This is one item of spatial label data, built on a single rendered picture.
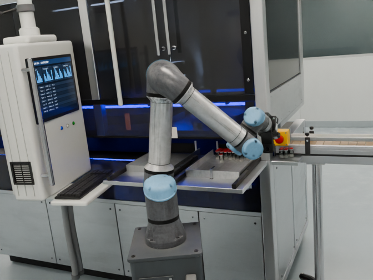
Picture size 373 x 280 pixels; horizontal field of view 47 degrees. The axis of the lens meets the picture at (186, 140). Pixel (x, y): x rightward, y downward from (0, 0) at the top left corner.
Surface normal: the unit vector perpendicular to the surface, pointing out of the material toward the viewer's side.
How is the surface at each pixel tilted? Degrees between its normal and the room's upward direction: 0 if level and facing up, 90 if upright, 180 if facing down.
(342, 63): 90
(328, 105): 90
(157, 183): 8
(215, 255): 90
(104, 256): 90
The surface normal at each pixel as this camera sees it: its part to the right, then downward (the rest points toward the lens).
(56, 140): 0.96, -0.03
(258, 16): -0.41, 0.25
